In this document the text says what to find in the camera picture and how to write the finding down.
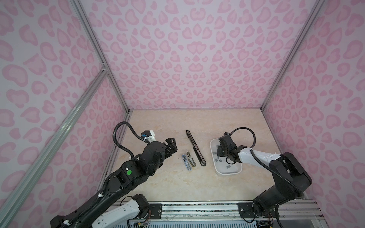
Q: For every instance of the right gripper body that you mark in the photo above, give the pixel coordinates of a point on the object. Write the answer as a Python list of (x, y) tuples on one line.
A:
[(222, 152)]

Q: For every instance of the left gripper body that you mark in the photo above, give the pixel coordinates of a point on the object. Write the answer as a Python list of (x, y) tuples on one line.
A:
[(168, 152)]

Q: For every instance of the blue mini stapler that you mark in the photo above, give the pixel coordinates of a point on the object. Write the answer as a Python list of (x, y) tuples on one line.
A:
[(186, 163)]

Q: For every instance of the beige mini stapler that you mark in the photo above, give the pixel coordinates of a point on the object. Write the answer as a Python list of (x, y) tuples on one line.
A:
[(190, 159)]

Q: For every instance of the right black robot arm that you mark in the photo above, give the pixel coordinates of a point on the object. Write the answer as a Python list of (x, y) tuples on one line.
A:
[(290, 178)]

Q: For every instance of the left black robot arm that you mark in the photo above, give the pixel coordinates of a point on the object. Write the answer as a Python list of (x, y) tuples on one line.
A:
[(95, 212)]

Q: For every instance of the white plastic tray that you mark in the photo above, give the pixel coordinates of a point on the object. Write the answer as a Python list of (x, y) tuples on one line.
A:
[(222, 167)]

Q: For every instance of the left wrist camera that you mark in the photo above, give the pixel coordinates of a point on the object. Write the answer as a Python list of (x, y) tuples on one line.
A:
[(148, 136)]

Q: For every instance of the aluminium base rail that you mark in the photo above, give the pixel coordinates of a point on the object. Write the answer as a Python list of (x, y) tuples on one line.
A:
[(211, 214)]

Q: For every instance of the diagonal aluminium frame bar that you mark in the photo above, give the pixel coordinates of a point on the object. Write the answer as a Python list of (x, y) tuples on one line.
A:
[(17, 198)]

